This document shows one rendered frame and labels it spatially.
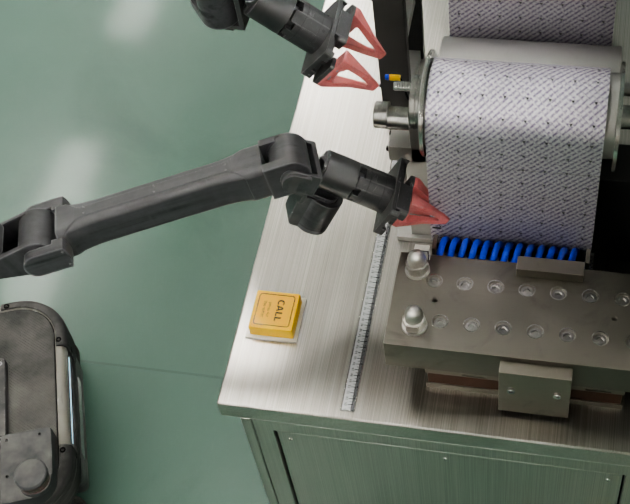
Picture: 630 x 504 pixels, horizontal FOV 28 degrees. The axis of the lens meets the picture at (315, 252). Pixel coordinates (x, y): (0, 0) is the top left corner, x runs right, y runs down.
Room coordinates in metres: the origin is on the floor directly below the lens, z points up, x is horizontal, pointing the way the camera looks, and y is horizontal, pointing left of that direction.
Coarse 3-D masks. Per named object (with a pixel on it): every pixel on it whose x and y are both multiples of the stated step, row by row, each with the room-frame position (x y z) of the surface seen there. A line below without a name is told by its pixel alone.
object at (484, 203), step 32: (448, 192) 1.08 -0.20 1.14; (480, 192) 1.06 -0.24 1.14; (512, 192) 1.05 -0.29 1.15; (544, 192) 1.03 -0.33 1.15; (576, 192) 1.02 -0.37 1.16; (448, 224) 1.08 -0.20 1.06; (480, 224) 1.07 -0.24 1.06; (512, 224) 1.05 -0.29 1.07; (544, 224) 1.03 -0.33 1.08; (576, 224) 1.02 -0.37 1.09
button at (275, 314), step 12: (264, 300) 1.10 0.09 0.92; (276, 300) 1.10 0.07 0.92; (288, 300) 1.09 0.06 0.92; (300, 300) 1.09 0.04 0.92; (252, 312) 1.08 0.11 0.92; (264, 312) 1.08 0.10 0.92; (276, 312) 1.08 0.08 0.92; (288, 312) 1.07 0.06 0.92; (252, 324) 1.06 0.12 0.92; (264, 324) 1.06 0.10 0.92; (276, 324) 1.05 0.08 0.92; (288, 324) 1.05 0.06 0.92; (276, 336) 1.05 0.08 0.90; (288, 336) 1.04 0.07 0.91
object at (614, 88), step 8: (616, 80) 1.08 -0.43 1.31; (616, 88) 1.06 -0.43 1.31; (616, 96) 1.05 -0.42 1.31; (608, 104) 1.04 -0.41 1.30; (616, 104) 1.04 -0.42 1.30; (424, 112) 1.11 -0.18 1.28; (608, 112) 1.04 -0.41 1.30; (616, 112) 1.03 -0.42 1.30; (424, 120) 1.10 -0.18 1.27; (608, 120) 1.03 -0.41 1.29; (616, 120) 1.03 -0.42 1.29; (424, 128) 1.10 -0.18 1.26; (608, 128) 1.02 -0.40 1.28; (424, 136) 1.10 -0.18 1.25; (608, 136) 1.02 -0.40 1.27; (608, 144) 1.01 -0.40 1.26; (608, 152) 1.01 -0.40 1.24
